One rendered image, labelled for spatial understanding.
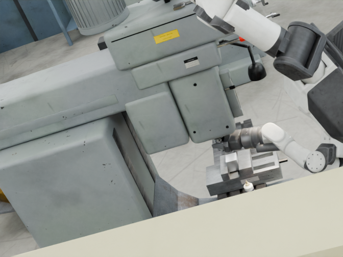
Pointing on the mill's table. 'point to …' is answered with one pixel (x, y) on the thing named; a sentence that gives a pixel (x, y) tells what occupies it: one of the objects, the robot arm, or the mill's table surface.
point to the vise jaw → (245, 162)
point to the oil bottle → (248, 187)
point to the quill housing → (203, 105)
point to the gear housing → (177, 65)
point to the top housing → (156, 33)
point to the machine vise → (273, 163)
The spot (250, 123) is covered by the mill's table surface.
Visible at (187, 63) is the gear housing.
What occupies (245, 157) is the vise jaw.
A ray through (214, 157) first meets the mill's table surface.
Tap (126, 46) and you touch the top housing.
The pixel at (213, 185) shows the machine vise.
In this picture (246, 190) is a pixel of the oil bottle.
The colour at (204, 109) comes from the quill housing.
